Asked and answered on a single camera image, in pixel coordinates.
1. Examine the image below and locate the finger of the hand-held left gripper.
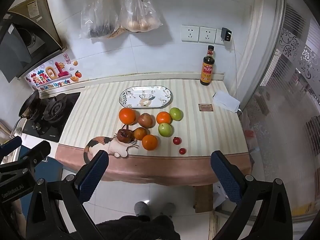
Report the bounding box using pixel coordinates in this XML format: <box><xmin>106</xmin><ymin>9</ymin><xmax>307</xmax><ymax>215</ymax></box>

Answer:
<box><xmin>0</xmin><ymin>136</ymin><xmax>22</xmax><ymax>157</ymax></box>
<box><xmin>0</xmin><ymin>140</ymin><xmax>52</xmax><ymax>179</ymax></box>

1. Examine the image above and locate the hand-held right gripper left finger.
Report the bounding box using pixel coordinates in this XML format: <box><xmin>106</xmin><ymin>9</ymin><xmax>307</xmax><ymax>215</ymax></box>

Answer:
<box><xmin>26</xmin><ymin>150</ymin><xmax>110</xmax><ymax>240</ymax></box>

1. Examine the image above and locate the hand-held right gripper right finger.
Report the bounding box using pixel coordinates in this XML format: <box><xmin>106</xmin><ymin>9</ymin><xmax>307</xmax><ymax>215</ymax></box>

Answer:
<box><xmin>210</xmin><ymin>150</ymin><xmax>294</xmax><ymax>240</ymax></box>

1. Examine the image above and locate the dark red-brown fruit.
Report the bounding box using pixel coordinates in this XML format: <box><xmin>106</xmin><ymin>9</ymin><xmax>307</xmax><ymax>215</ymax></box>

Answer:
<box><xmin>117</xmin><ymin>128</ymin><xmax>134</xmax><ymax>143</ymax></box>

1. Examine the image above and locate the brownish orange round fruit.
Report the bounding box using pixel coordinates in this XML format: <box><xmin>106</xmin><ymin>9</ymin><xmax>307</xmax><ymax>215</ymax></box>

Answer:
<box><xmin>133</xmin><ymin>127</ymin><xmax>148</xmax><ymax>140</ymax></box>

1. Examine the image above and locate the small orange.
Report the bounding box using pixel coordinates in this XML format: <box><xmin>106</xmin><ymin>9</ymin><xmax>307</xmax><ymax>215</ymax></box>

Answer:
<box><xmin>142</xmin><ymin>134</ymin><xmax>159</xmax><ymax>151</ymax></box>
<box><xmin>156</xmin><ymin>111</ymin><xmax>172</xmax><ymax>125</ymax></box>

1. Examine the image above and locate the large orange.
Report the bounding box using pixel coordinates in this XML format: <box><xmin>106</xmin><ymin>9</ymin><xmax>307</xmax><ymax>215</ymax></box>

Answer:
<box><xmin>118</xmin><ymin>107</ymin><xmax>137</xmax><ymax>125</ymax></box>

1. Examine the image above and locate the brown fruit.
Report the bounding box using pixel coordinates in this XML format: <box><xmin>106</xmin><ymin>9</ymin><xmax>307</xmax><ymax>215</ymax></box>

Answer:
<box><xmin>138</xmin><ymin>113</ymin><xmax>154</xmax><ymax>128</ymax></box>

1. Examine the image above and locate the green round fruit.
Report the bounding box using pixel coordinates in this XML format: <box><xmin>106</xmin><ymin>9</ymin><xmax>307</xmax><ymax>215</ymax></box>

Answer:
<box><xmin>169</xmin><ymin>107</ymin><xmax>183</xmax><ymax>121</ymax></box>
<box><xmin>158</xmin><ymin>123</ymin><xmax>173</xmax><ymax>137</ymax></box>

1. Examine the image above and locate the oval floral ceramic plate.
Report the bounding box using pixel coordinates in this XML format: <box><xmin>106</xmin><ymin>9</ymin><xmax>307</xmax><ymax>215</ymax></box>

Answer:
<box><xmin>119</xmin><ymin>86</ymin><xmax>173</xmax><ymax>109</ymax></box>

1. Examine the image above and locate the white plastic bag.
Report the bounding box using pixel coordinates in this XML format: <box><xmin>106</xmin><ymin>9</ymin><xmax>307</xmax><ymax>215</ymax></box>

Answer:
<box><xmin>212</xmin><ymin>181</ymin><xmax>232</xmax><ymax>209</ymax></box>

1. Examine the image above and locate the wooden board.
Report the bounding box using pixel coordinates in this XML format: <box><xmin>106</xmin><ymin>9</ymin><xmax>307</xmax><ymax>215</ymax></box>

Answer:
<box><xmin>193</xmin><ymin>184</ymin><xmax>213</xmax><ymax>213</ymax></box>

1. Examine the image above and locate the black gas stove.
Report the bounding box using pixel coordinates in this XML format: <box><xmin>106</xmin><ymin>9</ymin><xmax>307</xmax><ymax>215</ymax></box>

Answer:
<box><xmin>22</xmin><ymin>92</ymin><xmax>81</xmax><ymax>142</ymax></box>

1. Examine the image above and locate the black frying pan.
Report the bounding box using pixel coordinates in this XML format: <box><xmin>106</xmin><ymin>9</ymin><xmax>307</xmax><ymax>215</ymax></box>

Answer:
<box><xmin>18</xmin><ymin>89</ymin><xmax>42</xmax><ymax>119</ymax></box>

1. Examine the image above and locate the person's grey slipper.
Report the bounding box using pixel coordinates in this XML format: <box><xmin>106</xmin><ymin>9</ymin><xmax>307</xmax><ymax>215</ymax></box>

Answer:
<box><xmin>134</xmin><ymin>201</ymin><xmax>150</xmax><ymax>215</ymax></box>

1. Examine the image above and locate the person's dark clothing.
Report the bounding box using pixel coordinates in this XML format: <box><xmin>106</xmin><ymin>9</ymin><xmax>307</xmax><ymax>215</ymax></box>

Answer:
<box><xmin>95</xmin><ymin>214</ymin><xmax>180</xmax><ymax>240</ymax></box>

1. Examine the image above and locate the striped cat-print table mat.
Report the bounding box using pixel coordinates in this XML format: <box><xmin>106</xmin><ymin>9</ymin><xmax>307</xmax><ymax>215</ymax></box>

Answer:
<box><xmin>54</xmin><ymin>78</ymin><xmax>253</xmax><ymax>187</ymax></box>

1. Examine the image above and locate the white folded paper sheet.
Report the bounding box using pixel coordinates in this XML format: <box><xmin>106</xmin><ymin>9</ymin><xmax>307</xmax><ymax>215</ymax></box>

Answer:
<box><xmin>212</xmin><ymin>90</ymin><xmax>241</xmax><ymax>113</ymax></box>

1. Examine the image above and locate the frosted glass sliding door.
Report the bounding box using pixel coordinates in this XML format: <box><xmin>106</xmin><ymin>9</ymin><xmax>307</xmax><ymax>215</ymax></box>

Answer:
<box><xmin>240</xmin><ymin>0</ymin><xmax>320</xmax><ymax>230</ymax></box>

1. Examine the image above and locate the black range hood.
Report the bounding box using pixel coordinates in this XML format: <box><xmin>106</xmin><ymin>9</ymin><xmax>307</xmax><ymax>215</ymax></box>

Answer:
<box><xmin>0</xmin><ymin>0</ymin><xmax>68</xmax><ymax>83</ymax></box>

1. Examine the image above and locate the dark soy sauce bottle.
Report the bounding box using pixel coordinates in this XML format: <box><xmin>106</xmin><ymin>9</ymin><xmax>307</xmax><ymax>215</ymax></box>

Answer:
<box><xmin>200</xmin><ymin>45</ymin><xmax>215</xmax><ymax>86</ymax></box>

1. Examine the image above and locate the black plug-in charger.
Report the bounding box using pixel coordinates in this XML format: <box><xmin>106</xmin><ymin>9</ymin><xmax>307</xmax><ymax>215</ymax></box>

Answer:
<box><xmin>221</xmin><ymin>27</ymin><xmax>232</xmax><ymax>42</ymax></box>

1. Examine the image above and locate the clear bag with dark contents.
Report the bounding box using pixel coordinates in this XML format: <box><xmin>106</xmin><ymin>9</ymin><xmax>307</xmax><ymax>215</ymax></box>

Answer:
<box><xmin>79</xmin><ymin>0</ymin><xmax>121</xmax><ymax>39</ymax></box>

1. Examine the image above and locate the clear bag with tan contents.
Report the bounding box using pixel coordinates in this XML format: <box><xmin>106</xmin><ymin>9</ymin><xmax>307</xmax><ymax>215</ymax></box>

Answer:
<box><xmin>119</xmin><ymin>0</ymin><xmax>163</xmax><ymax>33</ymax></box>

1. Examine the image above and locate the colourful wall sticker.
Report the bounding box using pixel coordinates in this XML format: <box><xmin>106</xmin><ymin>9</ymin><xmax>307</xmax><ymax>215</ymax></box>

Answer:
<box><xmin>25</xmin><ymin>54</ymin><xmax>83</xmax><ymax>92</ymax></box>

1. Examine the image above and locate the white wall outlet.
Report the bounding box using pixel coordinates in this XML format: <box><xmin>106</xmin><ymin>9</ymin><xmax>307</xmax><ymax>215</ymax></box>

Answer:
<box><xmin>215</xmin><ymin>29</ymin><xmax>225</xmax><ymax>45</ymax></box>
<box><xmin>181</xmin><ymin>25</ymin><xmax>200</xmax><ymax>42</ymax></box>
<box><xmin>199</xmin><ymin>26</ymin><xmax>216</xmax><ymax>43</ymax></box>

